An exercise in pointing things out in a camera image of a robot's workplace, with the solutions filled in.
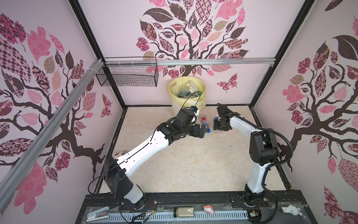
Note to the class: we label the beige rectangular box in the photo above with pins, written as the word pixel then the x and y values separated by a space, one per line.
pixel 183 212

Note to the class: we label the white plush toy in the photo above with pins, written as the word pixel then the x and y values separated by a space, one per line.
pixel 291 209

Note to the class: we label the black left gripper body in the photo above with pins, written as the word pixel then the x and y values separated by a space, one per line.
pixel 193 130

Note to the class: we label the white bin with yellow bag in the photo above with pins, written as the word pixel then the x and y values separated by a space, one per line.
pixel 197 98

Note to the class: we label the pink white small toy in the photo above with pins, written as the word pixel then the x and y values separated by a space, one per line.
pixel 208 209

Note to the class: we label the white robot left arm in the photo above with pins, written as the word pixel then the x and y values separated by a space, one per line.
pixel 117 171

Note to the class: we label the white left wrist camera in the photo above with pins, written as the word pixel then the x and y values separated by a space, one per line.
pixel 195 110

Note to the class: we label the black wire basket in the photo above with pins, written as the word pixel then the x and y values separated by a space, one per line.
pixel 129 71

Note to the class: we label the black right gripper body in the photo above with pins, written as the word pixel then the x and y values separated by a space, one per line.
pixel 218 125

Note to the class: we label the striped plush doll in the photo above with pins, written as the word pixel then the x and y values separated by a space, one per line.
pixel 120 153

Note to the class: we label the small clear green label bottle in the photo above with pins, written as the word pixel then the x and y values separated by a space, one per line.
pixel 192 87

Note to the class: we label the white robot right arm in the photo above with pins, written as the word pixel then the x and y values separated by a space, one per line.
pixel 263 149

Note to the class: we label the blue label bottle white cap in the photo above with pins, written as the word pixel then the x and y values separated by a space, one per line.
pixel 184 91

